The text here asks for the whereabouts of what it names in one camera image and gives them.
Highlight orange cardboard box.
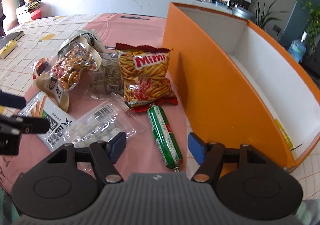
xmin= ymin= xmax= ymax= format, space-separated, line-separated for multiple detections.
xmin=162 ymin=2 xmax=320 ymax=173

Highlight blue water bottle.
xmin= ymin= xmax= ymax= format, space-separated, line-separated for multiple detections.
xmin=287 ymin=32 xmax=307 ymax=63

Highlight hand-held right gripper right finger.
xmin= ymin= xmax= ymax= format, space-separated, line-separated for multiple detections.
xmin=188 ymin=132 xmax=270 ymax=183

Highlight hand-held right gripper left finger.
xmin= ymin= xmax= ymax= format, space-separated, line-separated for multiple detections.
xmin=47 ymin=132 xmax=127 ymax=183

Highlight white storage crate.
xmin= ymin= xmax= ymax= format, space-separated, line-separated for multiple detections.
xmin=15 ymin=5 xmax=42 ymax=24

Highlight yellow white sponge block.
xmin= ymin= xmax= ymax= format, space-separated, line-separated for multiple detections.
xmin=0 ymin=41 xmax=18 ymax=60

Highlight dark book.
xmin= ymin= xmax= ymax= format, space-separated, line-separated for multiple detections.
xmin=0 ymin=31 xmax=25 ymax=49

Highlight metal trash can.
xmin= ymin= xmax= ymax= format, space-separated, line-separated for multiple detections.
xmin=232 ymin=7 xmax=252 ymax=19

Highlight white green snack packet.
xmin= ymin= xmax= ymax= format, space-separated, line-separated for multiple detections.
xmin=19 ymin=91 xmax=77 ymax=152

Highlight red yellow snack stick bag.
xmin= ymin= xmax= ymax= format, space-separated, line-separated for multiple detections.
xmin=115 ymin=43 xmax=178 ymax=113

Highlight clear bag of white candies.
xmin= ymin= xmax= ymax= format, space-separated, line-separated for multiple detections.
xmin=62 ymin=98 xmax=148 ymax=150

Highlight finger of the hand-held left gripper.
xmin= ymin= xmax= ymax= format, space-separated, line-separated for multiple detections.
xmin=0 ymin=89 xmax=27 ymax=109
xmin=0 ymin=114 xmax=51 ymax=136

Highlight tall leafy plant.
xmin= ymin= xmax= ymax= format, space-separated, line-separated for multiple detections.
xmin=301 ymin=1 xmax=320 ymax=53

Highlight potted green plant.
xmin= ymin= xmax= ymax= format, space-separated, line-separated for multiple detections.
xmin=247 ymin=0 xmax=288 ymax=31

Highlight pink tablecloth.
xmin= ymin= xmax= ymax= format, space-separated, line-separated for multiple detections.
xmin=0 ymin=12 xmax=200 ymax=192

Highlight clear packet of brown snacks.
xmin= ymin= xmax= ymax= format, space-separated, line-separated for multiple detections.
xmin=84 ymin=52 xmax=125 ymax=99

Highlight clear bag of orange peanuts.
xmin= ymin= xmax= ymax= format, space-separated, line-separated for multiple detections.
xmin=51 ymin=29 xmax=105 ymax=90

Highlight green sausage stick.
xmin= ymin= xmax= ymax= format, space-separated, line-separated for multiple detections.
xmin=147 ymin=105 xmax=184 ymax=172

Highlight brown paper snack packet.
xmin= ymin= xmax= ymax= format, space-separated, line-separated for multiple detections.
xmin=32 ymin=57 xmax=70 ymax=111

